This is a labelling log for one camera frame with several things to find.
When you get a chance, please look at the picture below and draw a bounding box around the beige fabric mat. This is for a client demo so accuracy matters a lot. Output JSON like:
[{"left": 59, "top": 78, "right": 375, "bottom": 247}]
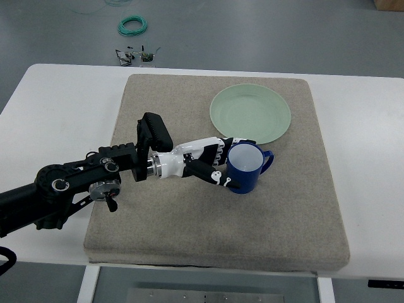
[{"left": 83, "top": 74, "right": 350, "bottom": 271}]

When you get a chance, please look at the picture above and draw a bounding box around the green cable coil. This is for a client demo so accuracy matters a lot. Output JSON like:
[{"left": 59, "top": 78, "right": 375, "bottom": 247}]
[{"left": 117, "top": 16, "right": 149, "bottom": 37}]

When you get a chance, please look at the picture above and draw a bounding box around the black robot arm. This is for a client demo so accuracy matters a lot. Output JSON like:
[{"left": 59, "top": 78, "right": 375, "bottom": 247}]
[{"left": 1, "top": 112, "right": 173, "bottom": 237}]

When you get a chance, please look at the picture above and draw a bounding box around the blue mug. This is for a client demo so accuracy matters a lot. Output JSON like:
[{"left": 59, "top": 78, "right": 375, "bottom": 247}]
[{"left": 226, "top": 142, "right": 275, "bottom": 194}]

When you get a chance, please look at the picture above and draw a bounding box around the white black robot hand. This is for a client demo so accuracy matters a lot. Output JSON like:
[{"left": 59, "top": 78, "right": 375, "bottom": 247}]
[{"left": 147, "top": 137, "right": 254, "bottom": 189}]

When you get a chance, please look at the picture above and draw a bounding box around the white table frame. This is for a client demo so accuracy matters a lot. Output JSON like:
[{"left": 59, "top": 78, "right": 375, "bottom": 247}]
[{"left": 76, "top": 265, "right": 336, "bottom": 303}]

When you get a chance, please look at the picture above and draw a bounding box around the black cable loop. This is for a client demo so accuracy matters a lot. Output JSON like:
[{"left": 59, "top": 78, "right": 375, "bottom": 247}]
[{"left": 0, "top": 246, "right": 18, "bottom": 276}]

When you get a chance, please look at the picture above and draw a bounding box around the black table control panel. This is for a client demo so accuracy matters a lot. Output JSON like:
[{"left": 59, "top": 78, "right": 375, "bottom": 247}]
[{"left": 367, "top": 280, "right": 404, "bottom": 289}]

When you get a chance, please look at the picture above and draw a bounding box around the cardboard box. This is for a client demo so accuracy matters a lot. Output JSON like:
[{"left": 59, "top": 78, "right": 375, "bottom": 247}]
[{"left": 373, "top": 0, "right": 404, "bottom": 12}]

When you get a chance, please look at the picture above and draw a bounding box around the small electronics parts pile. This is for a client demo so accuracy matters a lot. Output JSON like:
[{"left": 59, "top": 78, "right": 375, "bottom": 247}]
[{"left": 115, "top": 45, "right": 160, "bottom": 68}]

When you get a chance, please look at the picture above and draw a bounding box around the light green plate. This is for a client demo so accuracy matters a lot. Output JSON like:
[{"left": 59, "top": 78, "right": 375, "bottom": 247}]
[{"left": 210, "top": 83, "right": 292, "bottom": 145}]

